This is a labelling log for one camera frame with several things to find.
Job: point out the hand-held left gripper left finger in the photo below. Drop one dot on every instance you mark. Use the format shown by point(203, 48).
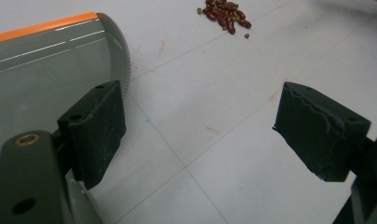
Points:
point(94, 137)

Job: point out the pile of red and green beans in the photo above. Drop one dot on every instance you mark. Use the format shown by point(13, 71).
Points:
point(225, 14)

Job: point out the grey dustpan with orange edge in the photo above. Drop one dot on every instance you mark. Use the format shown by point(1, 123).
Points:
point(46, 74)

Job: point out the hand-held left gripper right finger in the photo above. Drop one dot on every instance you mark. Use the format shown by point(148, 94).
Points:
point(314, 137)

